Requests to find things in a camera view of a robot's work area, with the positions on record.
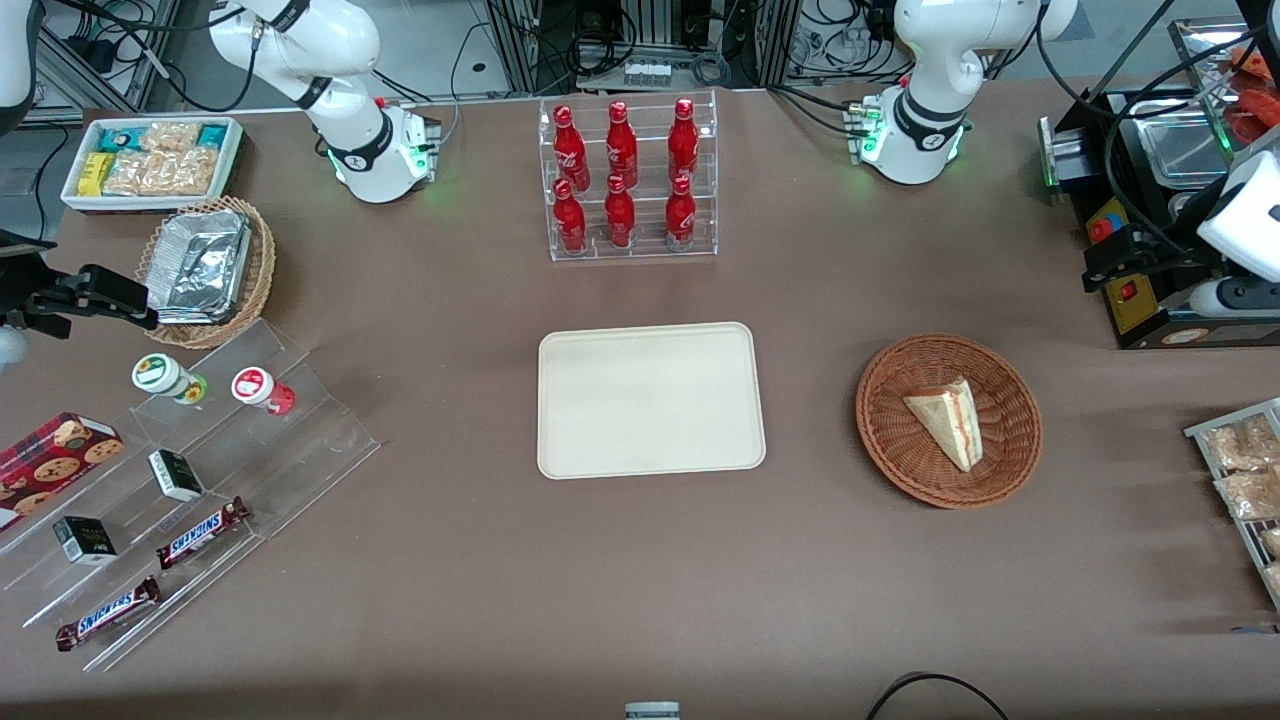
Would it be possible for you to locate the black food warmer machine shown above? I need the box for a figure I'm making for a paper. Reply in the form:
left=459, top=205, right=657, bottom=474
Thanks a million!
left=1038, top=15, right=1280, bottom=352

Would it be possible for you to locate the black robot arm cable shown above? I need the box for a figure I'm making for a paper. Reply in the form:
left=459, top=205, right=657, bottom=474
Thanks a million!
left=1034, top=0, right=1280, bottom=263

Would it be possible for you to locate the black looped cable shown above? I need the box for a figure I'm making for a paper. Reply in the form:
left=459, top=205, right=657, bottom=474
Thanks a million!
left=864, top=671, right=1011, bottom=720

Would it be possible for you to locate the red cola bottle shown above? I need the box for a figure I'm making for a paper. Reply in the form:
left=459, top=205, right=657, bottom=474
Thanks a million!
left=667, top=97, right=700, bottom=182
left=553, top=178, right=589, bottom=254
left=664, top=175, right=698, bottom=252
left=603, top=174, right=637, bottom=249
left=553, top=105, right=592, bottom=192
left=605, top=100, right=640, bottom=188

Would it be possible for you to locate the red lid yoghurt cup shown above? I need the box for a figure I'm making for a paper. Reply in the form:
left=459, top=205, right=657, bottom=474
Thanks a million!
left=231, top=366, right=297, bottom=417

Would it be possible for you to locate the clear acrylic bottle rack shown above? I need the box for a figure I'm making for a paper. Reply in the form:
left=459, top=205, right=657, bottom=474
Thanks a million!
left=538, top=89, right=719, bottom=264

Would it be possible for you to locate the aluminium foil tray stack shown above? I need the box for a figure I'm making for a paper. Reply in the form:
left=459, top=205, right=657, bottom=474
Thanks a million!
left=146, top=209, right=252, bottom=327

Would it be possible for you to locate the round brown wicker basket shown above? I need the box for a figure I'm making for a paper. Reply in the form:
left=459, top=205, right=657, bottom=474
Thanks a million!
left=855, top=333, right=1044, bottom=510

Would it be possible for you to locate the clear acrylic tiered stand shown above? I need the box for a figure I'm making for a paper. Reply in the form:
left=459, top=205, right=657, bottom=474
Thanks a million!
left=0, top=318, right=382, bottom=673

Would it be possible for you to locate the clear cracker bag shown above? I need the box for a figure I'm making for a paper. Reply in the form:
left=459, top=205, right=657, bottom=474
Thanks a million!
left=102, top=149, right=167, bottom=197
left=140, top=121, right=202, bottom=157
left=158, top=147, right=220, bottom=197

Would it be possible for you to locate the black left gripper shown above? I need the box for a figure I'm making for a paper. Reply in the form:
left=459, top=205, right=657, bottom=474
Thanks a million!
left=1083, top=226, right=1217, bottom=295

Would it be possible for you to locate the snickers chocolate bar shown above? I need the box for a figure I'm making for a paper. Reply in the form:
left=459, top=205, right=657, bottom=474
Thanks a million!
left=155, top=496, right=252, bottom=572
left=54, top=575, right=163, bottom=653

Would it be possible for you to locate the red orange fried food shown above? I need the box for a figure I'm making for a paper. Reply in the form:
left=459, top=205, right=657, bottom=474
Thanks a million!
left=1222, top=42, right=1280, bottom=143

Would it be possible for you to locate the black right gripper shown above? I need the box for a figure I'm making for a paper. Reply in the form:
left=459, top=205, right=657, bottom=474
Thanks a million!
left=0, top=230, right=161, bottom=341

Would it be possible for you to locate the beige plastic serving tray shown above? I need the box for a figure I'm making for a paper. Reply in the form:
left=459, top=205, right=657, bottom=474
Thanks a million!
left=537, top=321, right=767, bottom=481

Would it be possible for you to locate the steel warmer pan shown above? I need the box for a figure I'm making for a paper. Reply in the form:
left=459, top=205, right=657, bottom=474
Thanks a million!
left=1132, top=108, right=1241, bottom=191

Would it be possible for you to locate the small black carton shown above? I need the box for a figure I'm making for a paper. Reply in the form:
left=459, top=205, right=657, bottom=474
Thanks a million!
left=52, top=515, right=119, bottom=567
left=147, top=448, right=207, bottom=504

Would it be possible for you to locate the white rectangular snack bin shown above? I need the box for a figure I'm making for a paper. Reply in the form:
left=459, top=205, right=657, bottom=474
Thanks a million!
left=60, top=115, right=246, bottom=216

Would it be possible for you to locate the yellow snack packet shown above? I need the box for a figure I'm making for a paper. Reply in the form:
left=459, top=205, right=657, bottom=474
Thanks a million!
left=77, top=151, right=117, bottom=199

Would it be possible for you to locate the triangular sandwich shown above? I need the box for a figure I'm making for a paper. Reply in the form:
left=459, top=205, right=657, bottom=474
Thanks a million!
left=903, top=377, right=985, bottom=473

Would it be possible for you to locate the grey wire rack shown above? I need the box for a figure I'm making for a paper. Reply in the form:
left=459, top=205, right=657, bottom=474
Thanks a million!
left=1183, top=397, right=1280, bottom=613

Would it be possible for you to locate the green lid yoghurt cup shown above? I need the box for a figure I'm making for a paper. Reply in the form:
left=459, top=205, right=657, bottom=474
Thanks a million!
left=131, top=352, right=209, bottom=407

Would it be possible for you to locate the red tartan cookie box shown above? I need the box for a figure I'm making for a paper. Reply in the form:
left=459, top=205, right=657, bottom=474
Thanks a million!
left=0, top=411, right=126, bottom=533

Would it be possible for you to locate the light wicker basket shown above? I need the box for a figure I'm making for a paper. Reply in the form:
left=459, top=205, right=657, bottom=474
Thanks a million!
left=134, top=195, right=277, bottom=351

